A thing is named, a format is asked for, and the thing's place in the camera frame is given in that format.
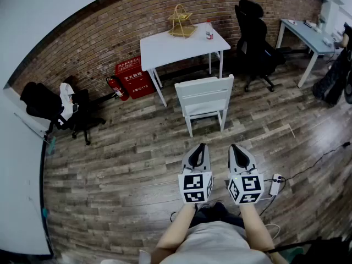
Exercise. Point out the white power strip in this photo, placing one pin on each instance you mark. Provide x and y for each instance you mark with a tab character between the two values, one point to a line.
275	184

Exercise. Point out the white chair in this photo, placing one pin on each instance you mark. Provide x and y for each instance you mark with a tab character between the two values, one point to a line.
203	92

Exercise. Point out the person's dark trousers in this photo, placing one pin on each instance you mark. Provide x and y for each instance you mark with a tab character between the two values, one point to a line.
217	213

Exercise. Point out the grey table with white legs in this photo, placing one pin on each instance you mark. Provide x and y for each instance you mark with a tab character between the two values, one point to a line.
302	33

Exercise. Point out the clear bottle with red cap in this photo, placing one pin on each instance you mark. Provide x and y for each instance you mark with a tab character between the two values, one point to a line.
209	32

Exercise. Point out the person's left forearm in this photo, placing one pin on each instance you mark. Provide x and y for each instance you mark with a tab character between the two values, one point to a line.
176	227

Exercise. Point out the person's right forearm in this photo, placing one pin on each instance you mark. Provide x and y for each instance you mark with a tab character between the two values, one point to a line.
255	227

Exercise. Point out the person's grey shirt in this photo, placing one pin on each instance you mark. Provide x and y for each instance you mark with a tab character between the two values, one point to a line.
214	243

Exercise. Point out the black high-back office chair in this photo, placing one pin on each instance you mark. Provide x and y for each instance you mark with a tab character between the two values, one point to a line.
253	37

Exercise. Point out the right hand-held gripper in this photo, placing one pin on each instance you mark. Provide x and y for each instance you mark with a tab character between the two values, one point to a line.
247	188

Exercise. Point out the red fire equipment box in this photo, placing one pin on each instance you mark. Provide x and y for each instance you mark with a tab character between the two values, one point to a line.
134	78

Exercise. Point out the smartphone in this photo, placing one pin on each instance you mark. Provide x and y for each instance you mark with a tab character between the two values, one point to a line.
75	108

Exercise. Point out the red fire extinguisher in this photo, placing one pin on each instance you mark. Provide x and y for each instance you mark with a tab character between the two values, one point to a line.
118	88

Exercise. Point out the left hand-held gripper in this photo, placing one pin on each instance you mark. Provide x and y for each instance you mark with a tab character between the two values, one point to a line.
192	183

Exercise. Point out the black mesh office chair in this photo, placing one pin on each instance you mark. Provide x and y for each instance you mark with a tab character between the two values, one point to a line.
41	100

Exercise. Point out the small teal clip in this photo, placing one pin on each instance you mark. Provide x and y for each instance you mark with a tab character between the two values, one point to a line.
51	145
45	213

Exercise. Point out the white garment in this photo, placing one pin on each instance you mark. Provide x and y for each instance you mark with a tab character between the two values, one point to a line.
66	92

